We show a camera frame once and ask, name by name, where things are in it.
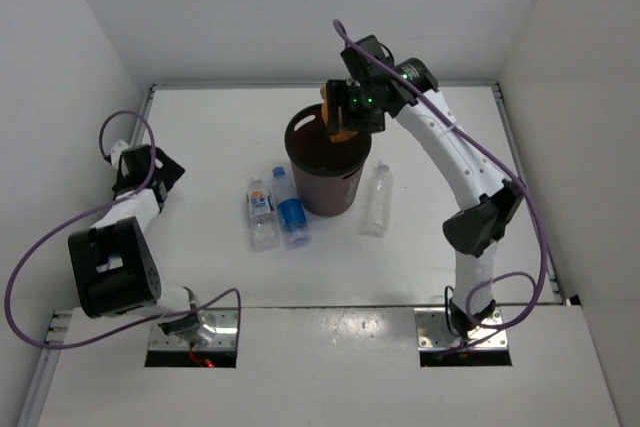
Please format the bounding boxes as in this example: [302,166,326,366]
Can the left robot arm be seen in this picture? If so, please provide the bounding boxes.
[68,141,215,347]

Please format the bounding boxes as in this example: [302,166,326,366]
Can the blue label water bottle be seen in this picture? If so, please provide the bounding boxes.
[272,166,311,249]

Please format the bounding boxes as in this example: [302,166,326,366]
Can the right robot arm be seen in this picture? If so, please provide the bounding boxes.
[322,35,523,337]

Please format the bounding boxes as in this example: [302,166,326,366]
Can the orange juice bottle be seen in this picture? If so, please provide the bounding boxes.
[321,81,356,143]

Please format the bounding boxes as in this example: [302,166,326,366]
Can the black cable at base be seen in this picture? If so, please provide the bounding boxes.
[443,284,464,336]

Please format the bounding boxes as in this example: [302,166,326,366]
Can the metal table edge rail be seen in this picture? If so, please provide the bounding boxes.
[149,79,500,91]

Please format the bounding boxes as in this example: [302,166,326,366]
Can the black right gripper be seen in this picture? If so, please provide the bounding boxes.
[326,79,384,137]

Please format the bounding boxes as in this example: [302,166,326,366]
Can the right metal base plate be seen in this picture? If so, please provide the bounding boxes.
[415,307,510,351]

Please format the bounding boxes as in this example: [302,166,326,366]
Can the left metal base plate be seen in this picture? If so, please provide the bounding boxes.
[148,308,240,352]

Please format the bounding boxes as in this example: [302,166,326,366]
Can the brown plastic waste bin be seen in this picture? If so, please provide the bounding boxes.
[284,104,372,217]

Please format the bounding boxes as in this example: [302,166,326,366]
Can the metal base plate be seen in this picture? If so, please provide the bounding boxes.
[148,308,240,352]
[415,307,510,351]

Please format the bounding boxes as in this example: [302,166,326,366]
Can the orange label clear bottle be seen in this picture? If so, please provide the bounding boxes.
[246,178,279,251]

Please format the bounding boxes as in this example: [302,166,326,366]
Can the clear plastic bottle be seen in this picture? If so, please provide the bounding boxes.
[361,161,394,238]

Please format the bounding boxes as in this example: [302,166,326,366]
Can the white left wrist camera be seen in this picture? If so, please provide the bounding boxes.
[105,139,129,168]

